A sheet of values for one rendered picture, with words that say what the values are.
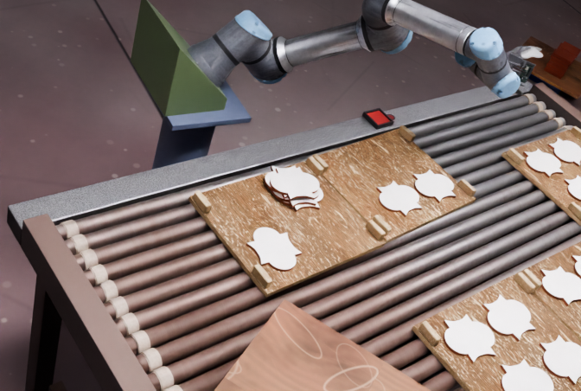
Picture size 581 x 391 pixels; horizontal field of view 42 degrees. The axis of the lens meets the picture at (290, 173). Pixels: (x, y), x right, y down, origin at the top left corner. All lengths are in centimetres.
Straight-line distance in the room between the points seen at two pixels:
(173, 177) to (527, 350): 101
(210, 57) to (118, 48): 188
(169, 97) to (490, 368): 116
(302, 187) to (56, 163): 158
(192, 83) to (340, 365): 102
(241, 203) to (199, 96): 45
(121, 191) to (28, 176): 138
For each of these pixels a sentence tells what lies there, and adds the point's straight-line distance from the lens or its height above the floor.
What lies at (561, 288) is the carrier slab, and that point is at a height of 95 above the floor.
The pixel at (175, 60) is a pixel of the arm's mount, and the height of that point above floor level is 107.
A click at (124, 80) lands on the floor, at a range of 390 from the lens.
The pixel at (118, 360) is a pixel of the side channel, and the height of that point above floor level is 95.
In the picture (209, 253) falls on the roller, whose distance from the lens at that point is 185.
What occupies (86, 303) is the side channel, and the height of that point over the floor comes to 95.
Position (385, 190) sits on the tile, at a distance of 218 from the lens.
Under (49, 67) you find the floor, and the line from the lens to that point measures 391.
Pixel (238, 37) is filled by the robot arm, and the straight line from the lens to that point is 229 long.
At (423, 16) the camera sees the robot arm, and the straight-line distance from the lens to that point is 208.
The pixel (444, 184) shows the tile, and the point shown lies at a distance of 232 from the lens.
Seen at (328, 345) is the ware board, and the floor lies 104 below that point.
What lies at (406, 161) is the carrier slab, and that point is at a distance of 235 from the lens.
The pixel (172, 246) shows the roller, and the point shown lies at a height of 92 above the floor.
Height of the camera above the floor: 226
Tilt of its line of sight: 39 degrees down
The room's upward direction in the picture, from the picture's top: 21 degrees clockwise
